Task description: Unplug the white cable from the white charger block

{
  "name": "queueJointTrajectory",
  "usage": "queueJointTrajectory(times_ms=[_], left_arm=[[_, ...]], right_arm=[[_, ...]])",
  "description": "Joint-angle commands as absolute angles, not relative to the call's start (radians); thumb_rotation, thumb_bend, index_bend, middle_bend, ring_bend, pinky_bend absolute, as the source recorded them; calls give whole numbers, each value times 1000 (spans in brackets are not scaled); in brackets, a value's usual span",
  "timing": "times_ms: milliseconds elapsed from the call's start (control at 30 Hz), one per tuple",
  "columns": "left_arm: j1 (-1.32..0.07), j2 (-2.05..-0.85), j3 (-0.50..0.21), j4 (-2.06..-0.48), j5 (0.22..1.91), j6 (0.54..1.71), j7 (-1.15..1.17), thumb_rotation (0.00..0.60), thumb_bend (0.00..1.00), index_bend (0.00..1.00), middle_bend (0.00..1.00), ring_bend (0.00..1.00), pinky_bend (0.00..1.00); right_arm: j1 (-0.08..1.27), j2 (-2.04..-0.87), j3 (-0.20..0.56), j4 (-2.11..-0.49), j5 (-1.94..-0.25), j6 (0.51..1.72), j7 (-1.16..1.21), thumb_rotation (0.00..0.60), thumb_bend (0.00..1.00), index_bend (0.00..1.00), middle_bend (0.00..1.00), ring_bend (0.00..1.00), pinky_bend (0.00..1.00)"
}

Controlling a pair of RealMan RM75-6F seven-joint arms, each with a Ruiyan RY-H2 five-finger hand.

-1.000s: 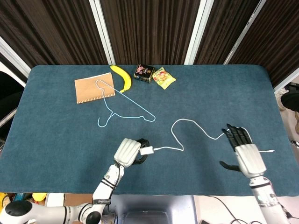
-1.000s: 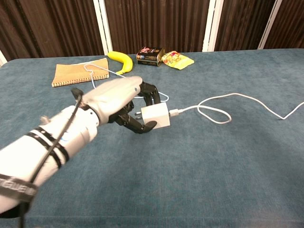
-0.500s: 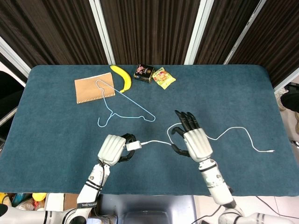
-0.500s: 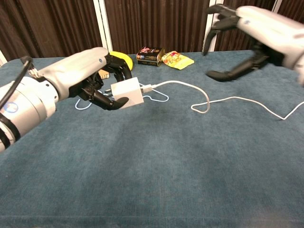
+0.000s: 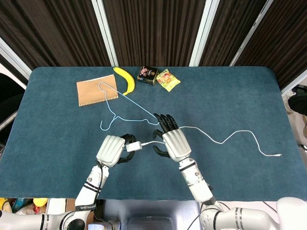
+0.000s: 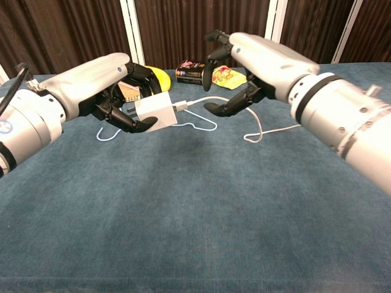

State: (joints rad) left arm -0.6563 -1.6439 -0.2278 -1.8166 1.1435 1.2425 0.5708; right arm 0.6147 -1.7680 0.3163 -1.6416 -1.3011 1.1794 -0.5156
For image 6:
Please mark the yellow snack bag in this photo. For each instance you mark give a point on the yellow snack bag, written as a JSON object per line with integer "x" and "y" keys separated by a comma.
{"x": 229, "y": 79}

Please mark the white power adapter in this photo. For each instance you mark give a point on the white power adapter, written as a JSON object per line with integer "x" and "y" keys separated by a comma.
{"x": 159, "y": 107}

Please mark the yellow banana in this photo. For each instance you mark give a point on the yellow banana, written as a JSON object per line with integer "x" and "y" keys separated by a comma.
{"x": 163, "y": 81}

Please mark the white partition post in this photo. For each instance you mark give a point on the white partition post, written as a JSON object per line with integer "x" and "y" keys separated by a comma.
{"x": 2, "y": 74}
{"x": 131, "y": 30}
{"x": 346, "y": 30}
{"x": 276, "y": 18}

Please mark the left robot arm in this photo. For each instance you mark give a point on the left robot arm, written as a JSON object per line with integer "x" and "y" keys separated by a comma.
{"x": 27, "y": 128}

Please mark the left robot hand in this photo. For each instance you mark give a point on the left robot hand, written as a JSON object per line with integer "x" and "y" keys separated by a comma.
{"x": 91, "y": 82}

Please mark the brown spiral notebook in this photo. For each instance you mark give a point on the brown spiral notebook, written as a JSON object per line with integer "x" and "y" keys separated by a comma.
{"x": 131, "y": 94}

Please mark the teal table cloth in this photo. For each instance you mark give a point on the teal table cloth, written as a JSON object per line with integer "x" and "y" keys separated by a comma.
{"x": 195, "y": 213}

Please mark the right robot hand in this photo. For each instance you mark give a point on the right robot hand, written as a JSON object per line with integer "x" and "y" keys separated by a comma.
{"x": 262, "y": 58}

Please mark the black printed box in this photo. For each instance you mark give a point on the black printed box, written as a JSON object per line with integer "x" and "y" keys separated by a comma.
{"x": 187, "y": 74}

